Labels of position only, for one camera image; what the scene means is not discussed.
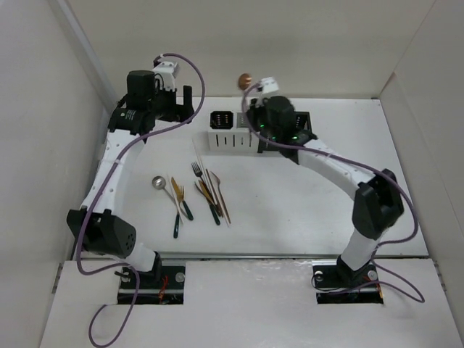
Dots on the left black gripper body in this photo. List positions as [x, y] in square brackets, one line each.
[164, 106]

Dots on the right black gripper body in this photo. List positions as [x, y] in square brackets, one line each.
[259, 119]

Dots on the copper spoon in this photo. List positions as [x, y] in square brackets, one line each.
[246, 82]

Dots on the silver spoon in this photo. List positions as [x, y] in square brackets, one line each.
[160, 184]

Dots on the gold fork green handle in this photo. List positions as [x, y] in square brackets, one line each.
[180, 211]

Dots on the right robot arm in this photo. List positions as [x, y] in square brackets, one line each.
[377, 204]

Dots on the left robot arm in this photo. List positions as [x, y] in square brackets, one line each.
[146, 260]

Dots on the black utensil container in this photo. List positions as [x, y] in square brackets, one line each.
[303, 122]

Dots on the white utensil container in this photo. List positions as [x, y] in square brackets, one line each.
[228, 133]

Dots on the copper chopstick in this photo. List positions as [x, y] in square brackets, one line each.
[218, 197]

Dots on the white chopstick long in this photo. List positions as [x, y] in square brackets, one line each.
[206, 182]

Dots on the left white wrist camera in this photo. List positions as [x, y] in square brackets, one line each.
[166, 73]

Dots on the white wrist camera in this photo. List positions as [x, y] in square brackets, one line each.
[166, 73]
[268, 87]

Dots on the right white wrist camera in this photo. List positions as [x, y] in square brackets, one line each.
[268, 87]

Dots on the aluminium rail left side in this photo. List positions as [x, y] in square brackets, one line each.
[106, 232]

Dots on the aluminium rail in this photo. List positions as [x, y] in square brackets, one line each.
[106, 232]
[237, 256]

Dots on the bronze knife green handle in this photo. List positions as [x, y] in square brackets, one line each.
[202, 190]

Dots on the aluminium rail front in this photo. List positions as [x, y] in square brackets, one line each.
[237, 256]

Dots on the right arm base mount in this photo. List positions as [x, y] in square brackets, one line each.
[332, 289]

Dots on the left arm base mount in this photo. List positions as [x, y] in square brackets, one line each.
[167, 290]

